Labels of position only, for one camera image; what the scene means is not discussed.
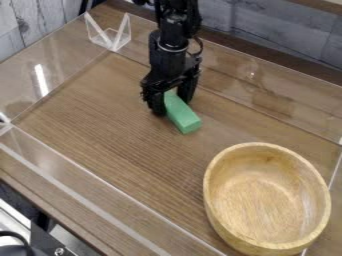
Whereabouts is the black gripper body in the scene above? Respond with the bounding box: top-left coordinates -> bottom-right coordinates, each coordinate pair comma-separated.
140,30 -> 201,95

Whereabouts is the clear acrylic tray wall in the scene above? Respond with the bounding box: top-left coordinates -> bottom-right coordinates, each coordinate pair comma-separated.
0,17 -> 342,256

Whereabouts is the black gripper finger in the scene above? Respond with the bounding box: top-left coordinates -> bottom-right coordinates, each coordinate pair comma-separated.
143,89 -> 165,116
176,73 -> 199,104

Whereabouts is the wooden bowl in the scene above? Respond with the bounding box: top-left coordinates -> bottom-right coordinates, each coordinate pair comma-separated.
203,142 -> 331,256

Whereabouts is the clear acrylic corner bracket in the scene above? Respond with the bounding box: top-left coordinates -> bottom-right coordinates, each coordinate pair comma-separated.
84,12 -> 131,52

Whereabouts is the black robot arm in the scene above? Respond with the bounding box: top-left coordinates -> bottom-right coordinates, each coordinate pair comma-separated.
133,0 -> 203,116

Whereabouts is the black metal table bracket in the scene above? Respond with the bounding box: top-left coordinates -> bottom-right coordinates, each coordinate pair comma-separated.
29,223 -> 77,256

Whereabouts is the black cable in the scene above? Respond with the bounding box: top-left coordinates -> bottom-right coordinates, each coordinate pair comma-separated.
0,227 -> 41,256

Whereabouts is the green rectangular block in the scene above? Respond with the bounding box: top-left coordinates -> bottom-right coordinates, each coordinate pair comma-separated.
164,91 -> 201,134

